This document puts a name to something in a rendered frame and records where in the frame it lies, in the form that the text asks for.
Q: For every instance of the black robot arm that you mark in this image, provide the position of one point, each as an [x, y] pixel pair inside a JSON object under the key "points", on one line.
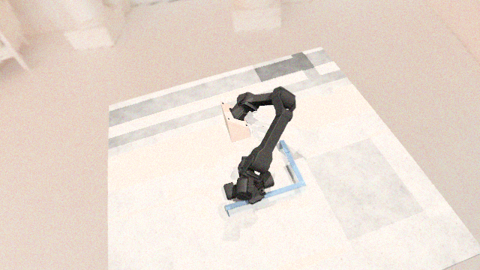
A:
{"points": [[261, 157]]}

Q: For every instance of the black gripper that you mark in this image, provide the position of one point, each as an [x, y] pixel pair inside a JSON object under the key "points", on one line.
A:
{"points": [[230, 188]]}

